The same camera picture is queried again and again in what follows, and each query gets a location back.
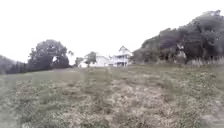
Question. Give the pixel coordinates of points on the white two-storey house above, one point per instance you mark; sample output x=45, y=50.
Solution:
x=122, y=56

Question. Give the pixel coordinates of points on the low white building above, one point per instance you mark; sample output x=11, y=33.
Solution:
x=100, y=61

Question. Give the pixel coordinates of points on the small dark tree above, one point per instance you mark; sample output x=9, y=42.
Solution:
x=90, y=58

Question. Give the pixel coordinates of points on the dry patchy grass field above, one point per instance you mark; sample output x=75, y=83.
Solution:
x=100, y=100

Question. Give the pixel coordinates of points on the large round dark tree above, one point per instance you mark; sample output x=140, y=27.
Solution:
x=46, y=55

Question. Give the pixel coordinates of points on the dense dark wood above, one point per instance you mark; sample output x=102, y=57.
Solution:
x=193, y=40

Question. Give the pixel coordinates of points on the dark tree line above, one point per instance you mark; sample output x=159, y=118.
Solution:
x=11, y=66

